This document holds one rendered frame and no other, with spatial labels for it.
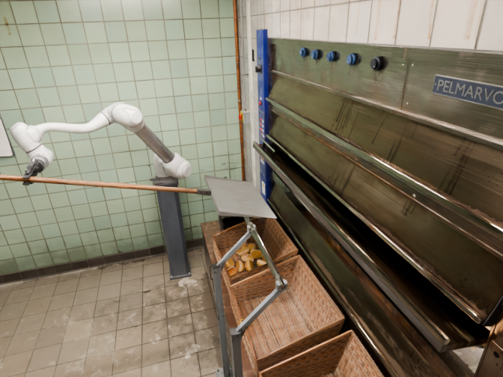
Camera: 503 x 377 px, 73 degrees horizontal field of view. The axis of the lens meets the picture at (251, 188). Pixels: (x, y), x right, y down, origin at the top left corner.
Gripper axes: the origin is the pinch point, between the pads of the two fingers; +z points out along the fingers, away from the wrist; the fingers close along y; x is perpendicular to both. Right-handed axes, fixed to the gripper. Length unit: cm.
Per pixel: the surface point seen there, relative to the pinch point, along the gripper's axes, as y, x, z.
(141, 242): 118, -67, -122
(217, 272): 32, -102, 40
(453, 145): -74, -137, 121
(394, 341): 7, -155, 117
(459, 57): -95, -129, 119
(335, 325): 30, -153, 87
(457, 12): -106, -127, 115
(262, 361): 49, -118, 88
